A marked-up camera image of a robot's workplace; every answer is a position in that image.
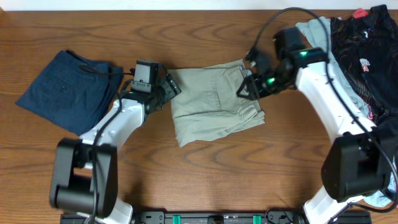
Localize khaki green shorts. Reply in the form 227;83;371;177
170;60;265;147

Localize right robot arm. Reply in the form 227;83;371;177
237;28;397;223

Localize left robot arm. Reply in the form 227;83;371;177
50;60;181;224

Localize light blue garment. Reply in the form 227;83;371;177
295;19;391;207

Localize folded navy blue shorts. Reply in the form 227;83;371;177
16;50;124;136

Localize black patterned sports garment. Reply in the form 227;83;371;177
329;4;398;144

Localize right black cable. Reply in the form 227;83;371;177
245;6;398;212

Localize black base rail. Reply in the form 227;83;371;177
60;210;372;224

